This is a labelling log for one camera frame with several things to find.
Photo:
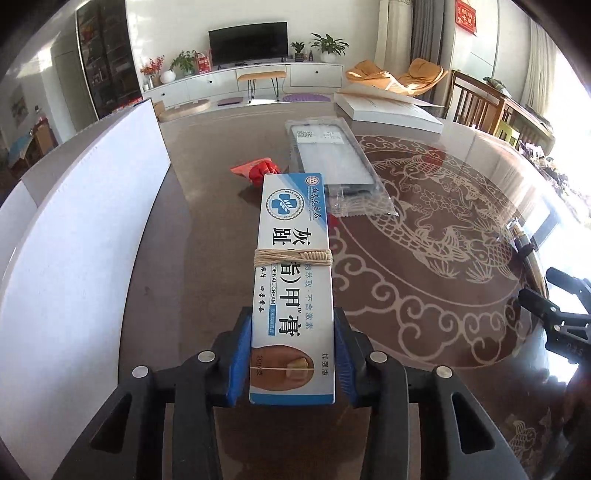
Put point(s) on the small potted plant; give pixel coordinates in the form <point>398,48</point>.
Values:
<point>298,47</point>

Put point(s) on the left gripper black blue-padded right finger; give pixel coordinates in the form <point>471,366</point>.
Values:
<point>428,416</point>

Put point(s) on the green potted plant left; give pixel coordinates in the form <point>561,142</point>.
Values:
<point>185,62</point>

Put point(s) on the orange lounge chair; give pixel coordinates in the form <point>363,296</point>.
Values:
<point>420,78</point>

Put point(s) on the large white storage box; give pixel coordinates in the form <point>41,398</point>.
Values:
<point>65,285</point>

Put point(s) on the flat white box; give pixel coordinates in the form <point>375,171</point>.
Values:
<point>370,104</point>

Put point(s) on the wooden stool black legs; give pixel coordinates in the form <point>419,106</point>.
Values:
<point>251,79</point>

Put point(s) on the red wall decoration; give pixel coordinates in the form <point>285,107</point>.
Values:
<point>465,16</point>

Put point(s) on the black flat television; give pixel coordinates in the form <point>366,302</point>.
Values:
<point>249,42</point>

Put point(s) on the grey curtain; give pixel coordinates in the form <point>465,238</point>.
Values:
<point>427,30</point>

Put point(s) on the red snack packet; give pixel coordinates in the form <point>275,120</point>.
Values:
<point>256,170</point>

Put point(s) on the green potted plant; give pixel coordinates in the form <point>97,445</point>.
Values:
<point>329,47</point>
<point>185,62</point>

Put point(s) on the red flowers white vase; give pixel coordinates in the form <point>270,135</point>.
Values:
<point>154,71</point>

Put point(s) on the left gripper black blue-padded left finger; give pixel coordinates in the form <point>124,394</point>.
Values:
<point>124,439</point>

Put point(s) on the clear bag with phone case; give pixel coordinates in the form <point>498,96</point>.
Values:
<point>327,146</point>

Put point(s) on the white tv cabinet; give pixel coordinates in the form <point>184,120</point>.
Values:
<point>302,77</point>

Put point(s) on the green potted plant right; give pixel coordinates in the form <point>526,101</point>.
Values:
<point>329,47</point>

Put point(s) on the wooden dining chair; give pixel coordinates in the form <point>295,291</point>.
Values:
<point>474,104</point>

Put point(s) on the white blue ointment box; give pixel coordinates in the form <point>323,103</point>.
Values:
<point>293,332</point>

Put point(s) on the dark glass display cabinet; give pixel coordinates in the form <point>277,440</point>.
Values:
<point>106,56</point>

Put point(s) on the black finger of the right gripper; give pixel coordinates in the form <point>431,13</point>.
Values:
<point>573,285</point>
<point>552,316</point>

